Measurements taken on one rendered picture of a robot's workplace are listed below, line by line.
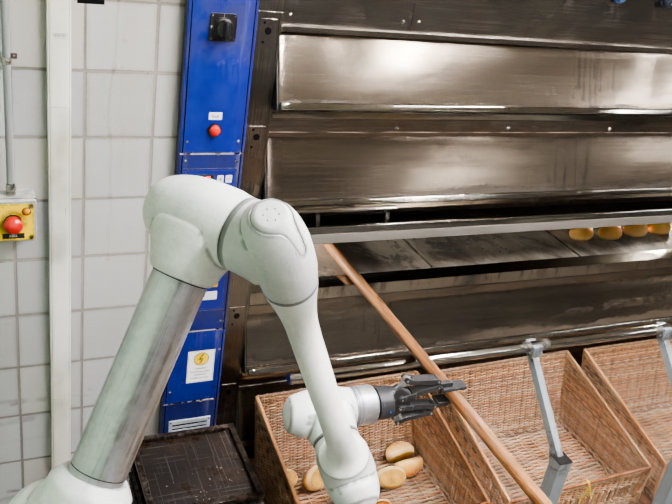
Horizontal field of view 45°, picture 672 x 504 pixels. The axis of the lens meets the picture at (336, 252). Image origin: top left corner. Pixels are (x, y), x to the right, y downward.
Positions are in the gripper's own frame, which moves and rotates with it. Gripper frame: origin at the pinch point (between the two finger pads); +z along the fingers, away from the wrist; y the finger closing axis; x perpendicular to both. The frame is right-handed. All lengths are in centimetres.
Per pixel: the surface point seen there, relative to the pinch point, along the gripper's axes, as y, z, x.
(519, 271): 2, 58, -54
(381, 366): 2.8, -9.7, -16.2
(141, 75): -58, -64, -53
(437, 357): 2.4, 6.6, -16.6
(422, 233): -21.7, 8.8, -39.0
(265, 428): 39, -28, -40
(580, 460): 60, 81, -25
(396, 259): 2, 20, -66
